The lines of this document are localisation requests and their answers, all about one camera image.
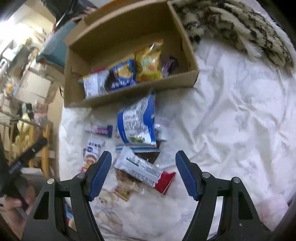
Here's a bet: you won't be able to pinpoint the clear orange candy packet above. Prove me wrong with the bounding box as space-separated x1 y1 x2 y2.
113 168 143 202

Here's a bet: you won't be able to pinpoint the white red snack bar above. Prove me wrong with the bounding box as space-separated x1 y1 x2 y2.
114 147 176 195

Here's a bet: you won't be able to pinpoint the white cartoon rice cake pack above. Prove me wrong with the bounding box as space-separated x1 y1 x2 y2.
81 137 105 173

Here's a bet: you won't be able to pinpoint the blue white chip bag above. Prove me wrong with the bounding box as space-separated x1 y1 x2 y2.
115 91 159 153

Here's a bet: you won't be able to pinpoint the purple white wafer bar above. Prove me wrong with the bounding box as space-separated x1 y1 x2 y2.
83 123 113 138

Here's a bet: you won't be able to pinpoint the dark braised meat packet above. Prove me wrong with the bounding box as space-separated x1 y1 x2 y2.
134 140 161 164

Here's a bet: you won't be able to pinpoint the blue white snack bar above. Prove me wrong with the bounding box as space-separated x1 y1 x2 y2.
161 56 178 77

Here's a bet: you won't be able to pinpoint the left human hand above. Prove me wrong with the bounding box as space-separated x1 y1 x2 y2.
3 186 36 225

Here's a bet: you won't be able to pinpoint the wooden drying rack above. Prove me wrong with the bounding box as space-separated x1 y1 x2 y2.
1 110 56 177

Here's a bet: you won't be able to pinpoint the white floral bed sheet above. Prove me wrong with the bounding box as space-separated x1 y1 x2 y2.
59 37 295 240

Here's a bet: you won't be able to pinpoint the white grey snack bag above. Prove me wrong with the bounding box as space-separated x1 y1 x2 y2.
78 69 109 99

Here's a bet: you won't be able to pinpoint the yellow chip bag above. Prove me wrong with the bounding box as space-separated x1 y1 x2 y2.
135 39 164 82

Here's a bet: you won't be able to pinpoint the dark blue snack bag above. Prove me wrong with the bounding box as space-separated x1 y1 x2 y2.
107 58 137 91

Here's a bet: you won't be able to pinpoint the teal cushion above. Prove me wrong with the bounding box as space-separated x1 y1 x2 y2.
36 21 76 69

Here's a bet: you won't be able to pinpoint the cream black fuzzy blanket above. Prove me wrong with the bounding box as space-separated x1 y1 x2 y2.
171 1 295 74

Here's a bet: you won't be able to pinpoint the brown cardboard box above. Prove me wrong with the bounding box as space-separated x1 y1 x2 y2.
64 1 199 108

